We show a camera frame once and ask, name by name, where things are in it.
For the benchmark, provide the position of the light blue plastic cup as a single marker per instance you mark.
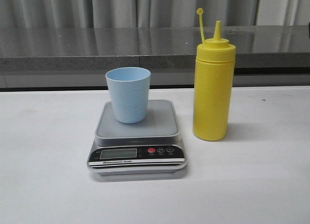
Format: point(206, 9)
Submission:
point(129, 90)

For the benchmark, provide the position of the yellow squeeze bottle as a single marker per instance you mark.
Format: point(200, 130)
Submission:
point(214, 70)

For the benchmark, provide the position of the silver electronic kitchen scale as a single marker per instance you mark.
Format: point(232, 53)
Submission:
point(153, 145)

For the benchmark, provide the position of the grey curtain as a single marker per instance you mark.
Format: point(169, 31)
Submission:
point(150, 13)

